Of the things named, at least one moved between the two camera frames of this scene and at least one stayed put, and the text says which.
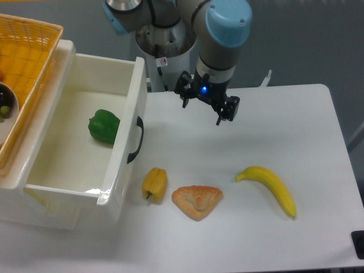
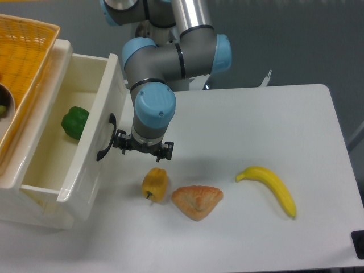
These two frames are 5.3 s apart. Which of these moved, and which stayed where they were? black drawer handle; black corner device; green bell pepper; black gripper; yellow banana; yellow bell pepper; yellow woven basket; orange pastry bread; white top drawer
Moved: black drawer handle; green bell pepper; white top drawer; black gripper
Stayed: yellow bell pepper; yellow woven basket; orange pastry bread; yellow banana; black corner device
